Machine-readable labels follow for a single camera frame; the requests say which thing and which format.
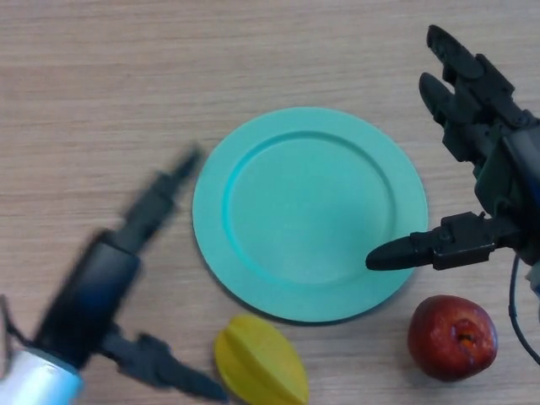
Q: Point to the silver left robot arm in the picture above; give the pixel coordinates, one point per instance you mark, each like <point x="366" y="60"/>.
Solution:
<point x="38" y="379"/>

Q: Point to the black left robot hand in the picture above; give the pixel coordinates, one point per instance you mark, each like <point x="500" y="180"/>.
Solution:
<point x="93" y="287"/>

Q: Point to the yellow starfruit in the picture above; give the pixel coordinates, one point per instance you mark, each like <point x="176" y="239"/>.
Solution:
<point x="259" y="363"/>

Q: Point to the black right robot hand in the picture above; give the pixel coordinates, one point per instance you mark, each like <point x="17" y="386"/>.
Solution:
<point x="514" y="177"/>

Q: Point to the red apple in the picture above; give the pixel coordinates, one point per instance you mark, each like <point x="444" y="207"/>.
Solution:
<point x="447" y="337"/>

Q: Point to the green round plate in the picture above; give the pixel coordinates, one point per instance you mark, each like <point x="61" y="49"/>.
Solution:
<point x="310" y="215"/>

